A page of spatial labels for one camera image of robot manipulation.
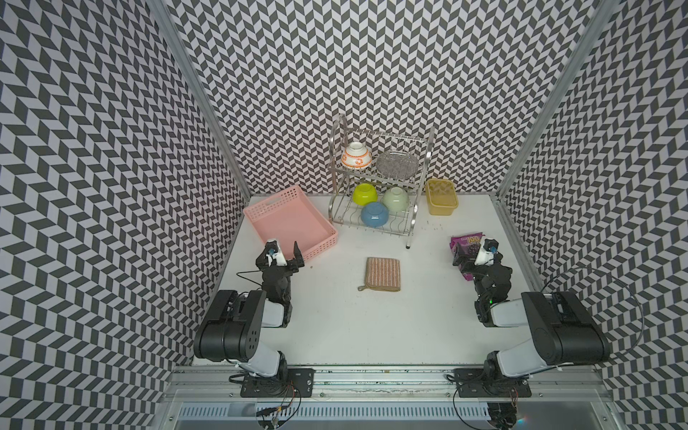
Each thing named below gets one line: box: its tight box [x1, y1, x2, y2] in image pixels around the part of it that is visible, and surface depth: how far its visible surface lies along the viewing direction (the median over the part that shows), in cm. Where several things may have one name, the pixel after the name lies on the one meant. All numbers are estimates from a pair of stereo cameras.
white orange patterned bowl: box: [340, 141, 373, 170], surface depth 91 cm
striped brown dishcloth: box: [357, 257, 401, 292], surface depth 95 cm
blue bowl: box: [361, 201, 390, 229], surface depth 105 cm
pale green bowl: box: [382, 186, 409, 213], surface depth 108 cm
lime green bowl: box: [352, 182, 379, 207], surface depth 111 cm
